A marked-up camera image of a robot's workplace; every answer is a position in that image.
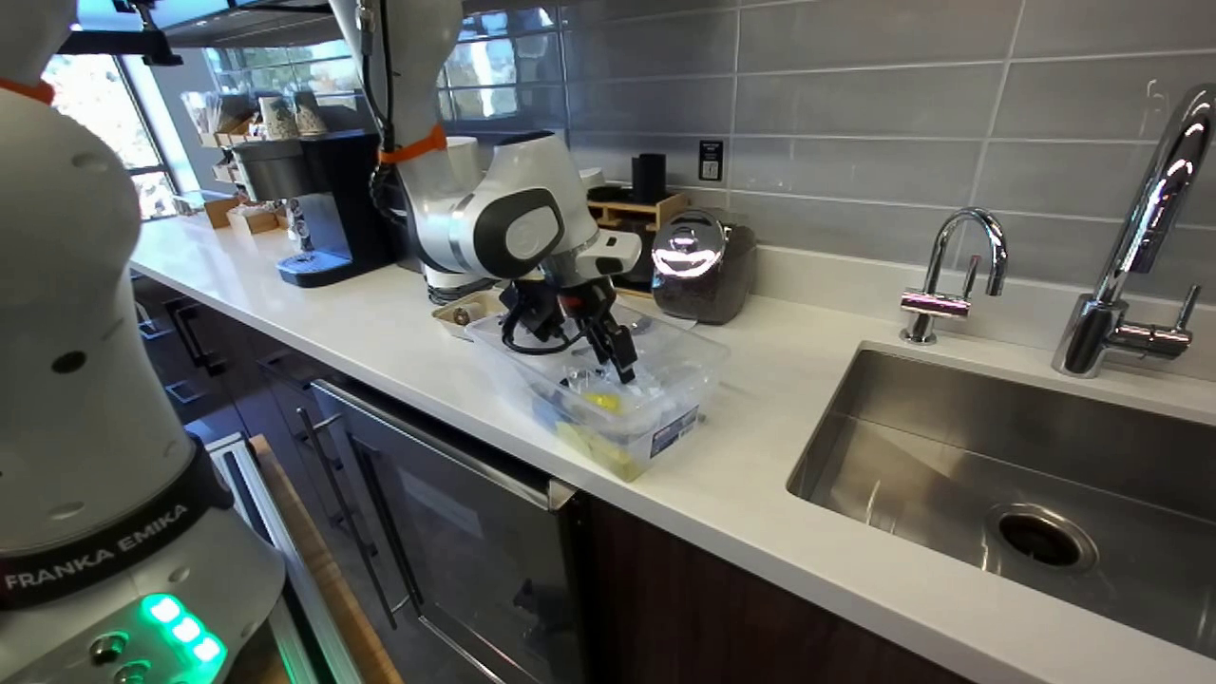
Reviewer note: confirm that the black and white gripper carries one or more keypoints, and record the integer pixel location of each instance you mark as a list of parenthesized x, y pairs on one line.
[(527, 221)]

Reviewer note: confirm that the clear plastic bag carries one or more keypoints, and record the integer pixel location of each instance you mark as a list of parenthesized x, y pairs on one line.
[(572, 374)]

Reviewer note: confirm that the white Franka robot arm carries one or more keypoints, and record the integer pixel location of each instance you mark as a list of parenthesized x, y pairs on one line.
[(123, 549)]

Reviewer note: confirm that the small yellow cap piece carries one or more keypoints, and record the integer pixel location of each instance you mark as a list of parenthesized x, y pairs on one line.
[(607, 399)]

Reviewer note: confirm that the clear plastic storage bin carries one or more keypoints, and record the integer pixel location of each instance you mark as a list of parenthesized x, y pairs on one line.
[(673, 356)]

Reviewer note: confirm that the wooden organizer with black box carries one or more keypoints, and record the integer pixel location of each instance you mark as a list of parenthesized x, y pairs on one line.
[(645, 204)]

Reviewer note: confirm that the stainless steel dishwasher front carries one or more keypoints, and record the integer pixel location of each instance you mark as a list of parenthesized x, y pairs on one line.
[(481, 536)]

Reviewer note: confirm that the black coffee machine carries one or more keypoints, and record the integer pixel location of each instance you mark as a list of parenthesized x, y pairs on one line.
[(324, 192)]

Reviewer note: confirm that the large chrome kitchen faucet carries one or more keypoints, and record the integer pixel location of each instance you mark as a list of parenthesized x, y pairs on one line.
[(1099, 316)]

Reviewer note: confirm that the stainless steel sink basin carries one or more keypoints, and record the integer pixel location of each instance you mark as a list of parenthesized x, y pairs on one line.
[(1079, 498)]

